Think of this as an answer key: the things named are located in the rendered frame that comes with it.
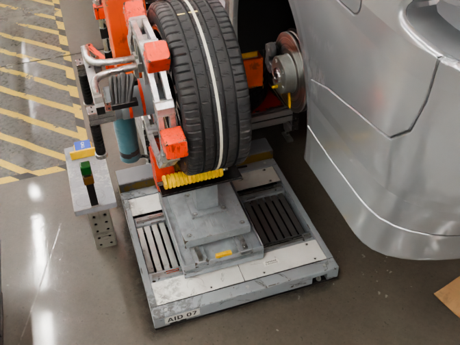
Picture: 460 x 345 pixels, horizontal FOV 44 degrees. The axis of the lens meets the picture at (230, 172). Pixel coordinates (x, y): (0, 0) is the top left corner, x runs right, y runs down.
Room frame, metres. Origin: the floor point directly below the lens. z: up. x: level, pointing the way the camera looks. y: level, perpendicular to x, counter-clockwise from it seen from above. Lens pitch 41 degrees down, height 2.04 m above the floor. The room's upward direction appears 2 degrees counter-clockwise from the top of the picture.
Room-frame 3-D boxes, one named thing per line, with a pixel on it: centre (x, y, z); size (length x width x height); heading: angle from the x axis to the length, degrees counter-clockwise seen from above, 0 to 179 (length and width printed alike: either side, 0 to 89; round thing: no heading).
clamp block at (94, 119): (1.60, 0.43, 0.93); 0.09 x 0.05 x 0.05; 106
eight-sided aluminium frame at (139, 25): (1.83, 0.28, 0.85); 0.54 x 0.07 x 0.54; 16
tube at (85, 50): (1.89, 0.43, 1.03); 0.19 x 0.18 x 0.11; 106
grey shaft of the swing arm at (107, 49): (3.39, 0.78, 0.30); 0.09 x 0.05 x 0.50; 16
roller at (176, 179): (1.74, 0.15, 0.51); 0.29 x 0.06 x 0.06; 106
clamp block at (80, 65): (1.93, 0.53, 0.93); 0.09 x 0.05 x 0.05; 106
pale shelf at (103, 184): (1.85, 0.61, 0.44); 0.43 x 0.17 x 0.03; 16
